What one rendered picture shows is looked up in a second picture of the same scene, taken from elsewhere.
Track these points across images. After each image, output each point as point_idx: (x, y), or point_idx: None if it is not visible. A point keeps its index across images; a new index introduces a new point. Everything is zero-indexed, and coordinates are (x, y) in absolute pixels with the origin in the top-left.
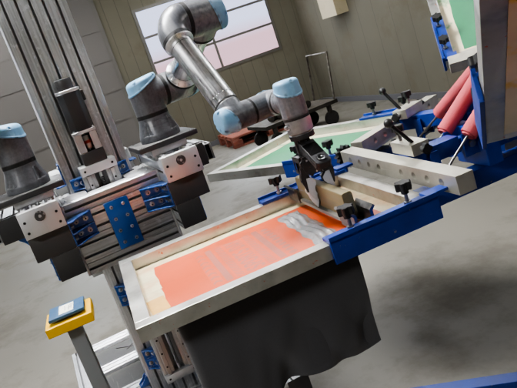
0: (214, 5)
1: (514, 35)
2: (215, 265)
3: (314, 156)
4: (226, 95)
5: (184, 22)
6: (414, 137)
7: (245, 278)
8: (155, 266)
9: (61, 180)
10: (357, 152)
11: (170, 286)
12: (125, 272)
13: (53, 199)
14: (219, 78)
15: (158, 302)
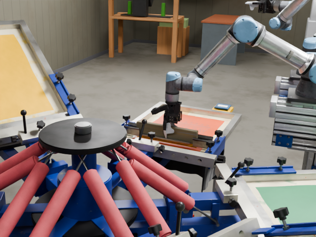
0: (233, 25)
1: (32, 55)
2: (187, 123)
3: (157, 107)
4: (195, 67)
5: (232, 27)
6: (144, 143)
7: (146, 113)
8: (225, 121)
9: (289, 76)
10: (196, 152)
11: (191, 116)
12: (220, 111)
13: (279, 80)
14: (203, 59)
15: (183, 113)
